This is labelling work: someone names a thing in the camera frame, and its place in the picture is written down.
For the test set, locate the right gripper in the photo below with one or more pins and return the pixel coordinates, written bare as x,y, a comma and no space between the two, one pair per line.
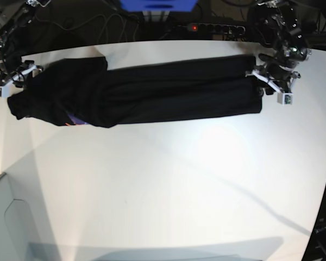
19,75

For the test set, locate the blue plastic bin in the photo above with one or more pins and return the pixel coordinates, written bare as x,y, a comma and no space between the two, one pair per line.
158,5

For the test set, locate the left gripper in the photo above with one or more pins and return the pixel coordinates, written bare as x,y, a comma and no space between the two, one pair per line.
279,77

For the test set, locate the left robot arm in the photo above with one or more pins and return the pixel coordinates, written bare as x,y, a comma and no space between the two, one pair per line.
274,25

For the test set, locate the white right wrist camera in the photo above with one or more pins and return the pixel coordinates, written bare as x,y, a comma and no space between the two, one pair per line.
4,91

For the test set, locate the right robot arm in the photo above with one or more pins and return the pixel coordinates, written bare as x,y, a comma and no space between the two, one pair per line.
14,16

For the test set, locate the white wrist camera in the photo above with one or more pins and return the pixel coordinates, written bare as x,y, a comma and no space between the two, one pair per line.
4,91
285,98

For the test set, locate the black power strip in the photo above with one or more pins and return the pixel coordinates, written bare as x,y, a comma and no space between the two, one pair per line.
219,29

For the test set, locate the black T-shirt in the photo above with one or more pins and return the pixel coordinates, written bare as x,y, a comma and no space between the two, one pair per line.
86,92

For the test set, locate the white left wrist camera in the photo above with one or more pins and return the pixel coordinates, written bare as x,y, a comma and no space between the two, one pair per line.
285,98

